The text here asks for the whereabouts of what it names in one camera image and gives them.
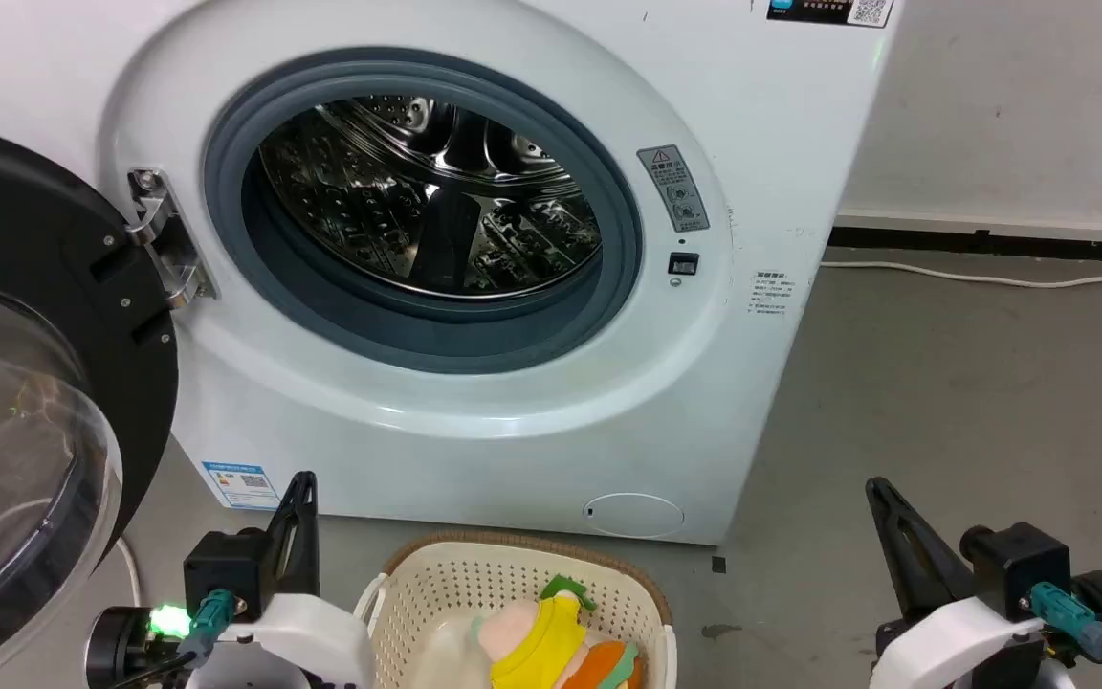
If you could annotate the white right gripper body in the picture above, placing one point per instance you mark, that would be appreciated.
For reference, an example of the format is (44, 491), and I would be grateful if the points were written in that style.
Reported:
(958, 646)

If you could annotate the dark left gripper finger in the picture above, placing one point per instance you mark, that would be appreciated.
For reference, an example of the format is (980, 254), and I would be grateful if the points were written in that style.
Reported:
(314, 555)
(288, 565)

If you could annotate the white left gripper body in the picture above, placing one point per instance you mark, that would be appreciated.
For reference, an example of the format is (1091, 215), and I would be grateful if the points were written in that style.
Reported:
(312, 636)

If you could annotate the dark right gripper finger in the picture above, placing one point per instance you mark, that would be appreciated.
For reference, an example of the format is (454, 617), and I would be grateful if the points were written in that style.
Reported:
(943, 574)
(905, 565)

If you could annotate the white front-load washing machine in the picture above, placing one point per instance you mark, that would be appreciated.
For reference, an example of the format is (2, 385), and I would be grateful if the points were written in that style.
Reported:
(761, 172)

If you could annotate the blue energy label sticker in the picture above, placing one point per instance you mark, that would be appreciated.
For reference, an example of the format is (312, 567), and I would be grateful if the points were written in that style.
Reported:
(243, 485)

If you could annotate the white perforated laundry basket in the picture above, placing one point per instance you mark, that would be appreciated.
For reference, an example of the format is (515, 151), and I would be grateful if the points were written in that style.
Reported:
(446, 584)

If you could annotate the yellow and pink plush doll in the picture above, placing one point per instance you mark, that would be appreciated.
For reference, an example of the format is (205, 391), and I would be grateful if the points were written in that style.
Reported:
(551, 641)

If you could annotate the grey rubber door gasket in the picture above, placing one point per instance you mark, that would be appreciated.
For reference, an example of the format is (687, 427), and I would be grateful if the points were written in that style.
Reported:
(436, 335)

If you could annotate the oval white filter cover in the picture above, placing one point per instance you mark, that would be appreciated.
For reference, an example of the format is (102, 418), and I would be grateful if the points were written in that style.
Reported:
(635, 515)

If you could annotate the small printed text sticker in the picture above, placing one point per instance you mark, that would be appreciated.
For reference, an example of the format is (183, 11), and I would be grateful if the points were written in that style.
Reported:
(773, 292)

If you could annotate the black baseboard strip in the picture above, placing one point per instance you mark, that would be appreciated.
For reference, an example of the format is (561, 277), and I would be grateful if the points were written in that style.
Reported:
(991, 244)

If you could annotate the chrome door hinge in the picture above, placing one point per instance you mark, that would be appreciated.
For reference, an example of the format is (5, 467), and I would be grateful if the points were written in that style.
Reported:
(166, 244)

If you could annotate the stainless steel washer drum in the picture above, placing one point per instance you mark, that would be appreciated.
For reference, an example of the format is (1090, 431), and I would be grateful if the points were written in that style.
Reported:
(369, 201)

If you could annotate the black door latch socket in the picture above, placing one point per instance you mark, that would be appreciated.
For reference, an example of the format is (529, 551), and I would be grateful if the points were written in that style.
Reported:
(683, 263)

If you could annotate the black-rimmed glass washer door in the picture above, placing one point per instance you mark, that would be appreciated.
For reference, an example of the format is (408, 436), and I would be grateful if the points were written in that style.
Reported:
(34, 220)

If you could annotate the grey warning sticker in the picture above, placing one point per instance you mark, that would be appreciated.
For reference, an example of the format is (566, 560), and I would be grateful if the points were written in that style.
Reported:
(675, 191)

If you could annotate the black QR code sticker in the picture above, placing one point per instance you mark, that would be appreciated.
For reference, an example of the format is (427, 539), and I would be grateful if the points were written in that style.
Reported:
(824, 10)

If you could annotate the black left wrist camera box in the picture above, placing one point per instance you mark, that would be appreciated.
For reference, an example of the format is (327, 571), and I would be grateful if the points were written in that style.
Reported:
(226, 566)

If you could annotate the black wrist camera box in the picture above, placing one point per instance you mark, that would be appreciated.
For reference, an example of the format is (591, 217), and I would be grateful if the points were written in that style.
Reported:
(226, 566)
(1015, 565)

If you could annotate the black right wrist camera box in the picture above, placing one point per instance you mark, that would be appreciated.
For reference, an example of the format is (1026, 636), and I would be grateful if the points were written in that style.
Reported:
(1015, 565)

